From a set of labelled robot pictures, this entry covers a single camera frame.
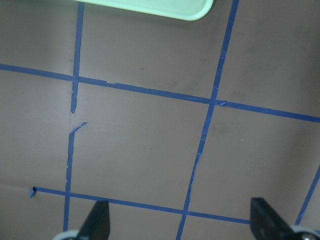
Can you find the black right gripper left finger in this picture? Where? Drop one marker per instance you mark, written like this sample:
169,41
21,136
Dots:
97,225

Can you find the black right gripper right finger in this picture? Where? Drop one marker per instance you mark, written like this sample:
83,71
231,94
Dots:
266,223

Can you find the light green plastic tray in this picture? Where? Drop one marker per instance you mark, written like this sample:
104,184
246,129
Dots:
187,10

